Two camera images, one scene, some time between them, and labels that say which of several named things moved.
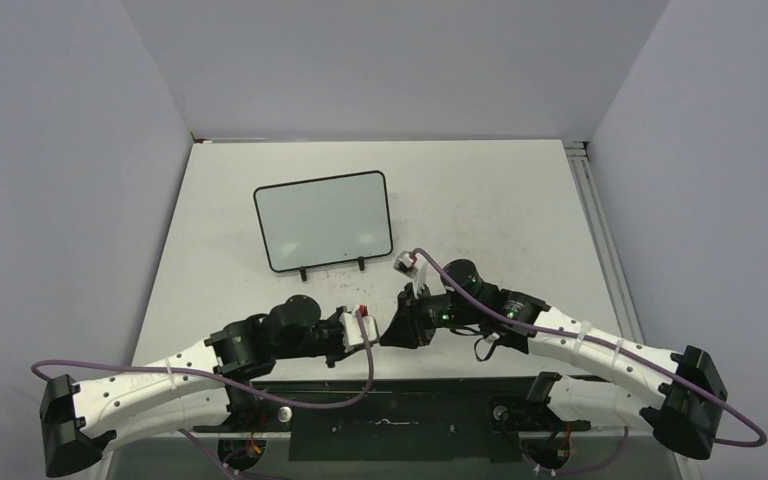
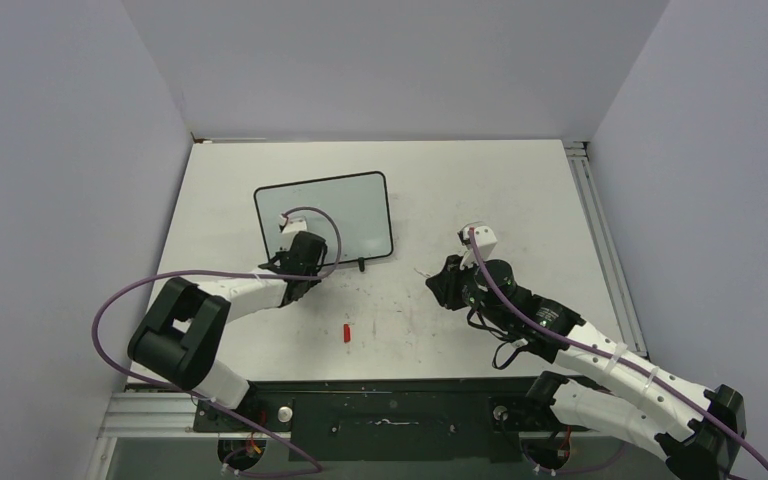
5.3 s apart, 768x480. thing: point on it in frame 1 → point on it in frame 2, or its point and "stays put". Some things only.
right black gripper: [409, 327] → [445, 284]
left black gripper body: [325, 340] → [312, 281]
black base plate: [408, 420] stays put
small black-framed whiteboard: [325, 221] stays put
